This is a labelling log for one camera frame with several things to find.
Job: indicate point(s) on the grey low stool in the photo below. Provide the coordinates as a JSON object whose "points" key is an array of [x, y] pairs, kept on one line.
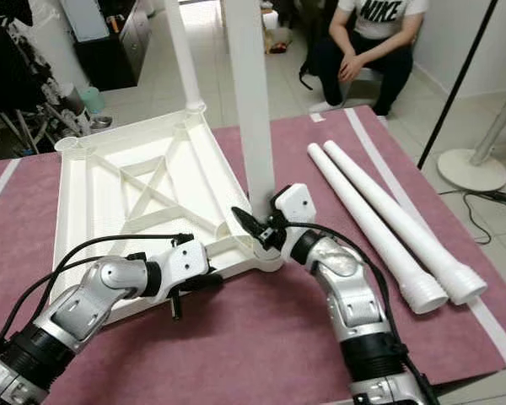
{"points": [[367, 84]]}

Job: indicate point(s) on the pink table cloth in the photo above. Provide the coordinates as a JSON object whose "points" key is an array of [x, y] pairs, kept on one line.
{"points": [[270, 337]]}

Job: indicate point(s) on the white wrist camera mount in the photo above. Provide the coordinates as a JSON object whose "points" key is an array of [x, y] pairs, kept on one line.
{"points": [[185, 260], [295, 202]]}

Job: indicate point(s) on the white plastic table top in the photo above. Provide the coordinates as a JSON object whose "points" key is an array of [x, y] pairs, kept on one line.
{"points": [[118, 190]]}

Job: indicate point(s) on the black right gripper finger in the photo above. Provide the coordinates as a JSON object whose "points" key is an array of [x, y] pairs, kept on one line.
{"points": [[247, 223]]}

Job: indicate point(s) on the small white tape piece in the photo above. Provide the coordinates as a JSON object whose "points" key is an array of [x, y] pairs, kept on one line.
{"points": [[320, 116]]}

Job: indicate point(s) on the black cabinet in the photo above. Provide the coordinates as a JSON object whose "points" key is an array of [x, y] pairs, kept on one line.
{"points": [[126, 51]]}

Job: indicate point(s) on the seated person in white shirt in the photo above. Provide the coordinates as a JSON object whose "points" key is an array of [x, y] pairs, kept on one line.
{"points": [[371, 42]]}

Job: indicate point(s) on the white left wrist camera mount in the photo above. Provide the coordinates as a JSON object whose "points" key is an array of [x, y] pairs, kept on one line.
{"points": [[185, 260]]}

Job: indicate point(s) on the white black-framed box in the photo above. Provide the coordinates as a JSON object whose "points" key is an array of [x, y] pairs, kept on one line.
{"points": [[91, 18]]}

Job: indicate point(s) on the white standing fan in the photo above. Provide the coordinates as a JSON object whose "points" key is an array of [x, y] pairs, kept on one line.
{"points": [[471, 171]]}

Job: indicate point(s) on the clothes rack with dark clothes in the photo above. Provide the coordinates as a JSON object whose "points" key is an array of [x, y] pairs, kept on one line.
{"points": [[25, 76]]}

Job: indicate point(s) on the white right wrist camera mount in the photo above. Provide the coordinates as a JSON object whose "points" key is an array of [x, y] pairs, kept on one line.
{"points": [[295, 202]]}

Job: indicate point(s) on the black slanted pole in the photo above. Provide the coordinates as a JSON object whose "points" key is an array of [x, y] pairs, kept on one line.
{"points": [[458, 84]]}

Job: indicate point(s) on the long white tape strip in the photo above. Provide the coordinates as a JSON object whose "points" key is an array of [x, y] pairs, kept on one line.
{"points": [[0, 187], [375, 148]]}

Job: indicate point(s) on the black hair dryer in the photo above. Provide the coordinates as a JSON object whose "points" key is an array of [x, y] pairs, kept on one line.
{"points": [[502, 197]]}

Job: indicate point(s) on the metal pet bowl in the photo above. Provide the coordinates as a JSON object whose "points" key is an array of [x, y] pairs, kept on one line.
{"points": [[100, 121]]}

